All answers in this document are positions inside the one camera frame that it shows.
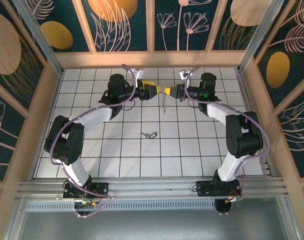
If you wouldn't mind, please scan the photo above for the clear plastic zip bag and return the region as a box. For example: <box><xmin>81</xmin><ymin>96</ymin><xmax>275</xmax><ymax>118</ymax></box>
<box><xmin>159</xmin><ymin>90</ymin><xmax>167</xmax><ymax>115</ymax></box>

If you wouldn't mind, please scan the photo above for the perforated metal strip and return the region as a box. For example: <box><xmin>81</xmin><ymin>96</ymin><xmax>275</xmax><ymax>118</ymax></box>
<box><xmin>25</xmin><ymin>201</ymin><xmax>277</xmax><ymax>212</ymax></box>

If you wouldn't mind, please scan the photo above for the grey metal sheet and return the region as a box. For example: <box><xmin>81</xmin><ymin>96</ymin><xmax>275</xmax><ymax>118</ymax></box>
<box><xmin>6</xmin><ymin>210</ymin><xmax>300</xmax><ymax>240</ymax></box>

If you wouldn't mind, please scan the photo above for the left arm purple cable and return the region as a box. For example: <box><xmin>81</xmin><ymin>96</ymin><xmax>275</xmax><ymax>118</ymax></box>
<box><xmin>49</xmin><ymin>63</ymin><xmax>140</xmax><ymax>219</ymax></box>

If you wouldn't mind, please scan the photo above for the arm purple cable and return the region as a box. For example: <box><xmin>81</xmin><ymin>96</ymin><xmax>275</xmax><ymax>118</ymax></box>
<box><xmin>185</xmin><ymin>66</ymin><xmax>270</xmax><ymax>216</ymax></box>
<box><xmin>49</xmin><ymin>63</ymin><xmax>140</xmax><ymax>219</ymax></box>

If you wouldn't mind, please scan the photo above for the right aluminium side rail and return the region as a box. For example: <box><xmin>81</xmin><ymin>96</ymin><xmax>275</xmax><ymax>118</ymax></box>
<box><xmin>235</xmin><ymin>69</ymin><xmax>276</xmax><ymax>179</ymax></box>

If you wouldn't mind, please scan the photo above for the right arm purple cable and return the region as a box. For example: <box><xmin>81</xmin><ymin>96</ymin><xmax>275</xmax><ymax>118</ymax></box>
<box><xmin>185</xmin><ymin>66</ymin><xmax>270</xmax><ymax>216</ymax></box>

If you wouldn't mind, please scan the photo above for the right aluminium corner post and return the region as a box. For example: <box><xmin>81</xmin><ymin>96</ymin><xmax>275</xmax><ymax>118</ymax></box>
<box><xmin>237</xmin><ymin>0</ymin><xmax>285</xmax><ymax>75</ymax></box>

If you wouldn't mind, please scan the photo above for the aluminium corner post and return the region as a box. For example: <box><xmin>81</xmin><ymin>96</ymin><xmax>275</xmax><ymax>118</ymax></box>
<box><xmin>12</xmin><ymin>0</ymin><xmax>65</xmax><ymax>77</ymax></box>
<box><xmin>237</xmin><ymin>0</ymin><xmax>285</xmax><ymax>75</ymax></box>

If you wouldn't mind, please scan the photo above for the aluminium front rail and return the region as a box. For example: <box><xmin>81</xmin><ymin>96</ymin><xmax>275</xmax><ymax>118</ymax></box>
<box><xmin>16</xmin><ymin>176</ymin><xmax>290</xmax><ymax>201</ymax></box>

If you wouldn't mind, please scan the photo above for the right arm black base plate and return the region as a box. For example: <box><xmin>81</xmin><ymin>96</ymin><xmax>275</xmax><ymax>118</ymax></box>
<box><xmin>195</xmin><ymin>180</ymin><xmax>242</xmax><ymax>198</ymax></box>

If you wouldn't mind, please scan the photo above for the left aluminium corner post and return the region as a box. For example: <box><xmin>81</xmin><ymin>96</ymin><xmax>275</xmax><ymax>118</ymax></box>
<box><xmin>12</xmin><ymin>0</ymin><xmax>65</xmax><ymax>77</ymax></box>

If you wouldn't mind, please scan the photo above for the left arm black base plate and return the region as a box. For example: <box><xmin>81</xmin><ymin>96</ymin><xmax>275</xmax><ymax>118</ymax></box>
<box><xmin>63</xmin><ymin>181</ymin><xmax>110</xmax><ymax>201</ymax></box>

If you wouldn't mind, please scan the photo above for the small circuit board with wires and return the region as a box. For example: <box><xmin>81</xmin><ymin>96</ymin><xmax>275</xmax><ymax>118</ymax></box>
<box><xmin>224</xmin><ymin>194</ymin><xmax>243</xmax><ymax>205</ymax></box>
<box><xmin>74</xmin><ymin>198</ymin><xmax>104</xmax><ymax>208</ymax></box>

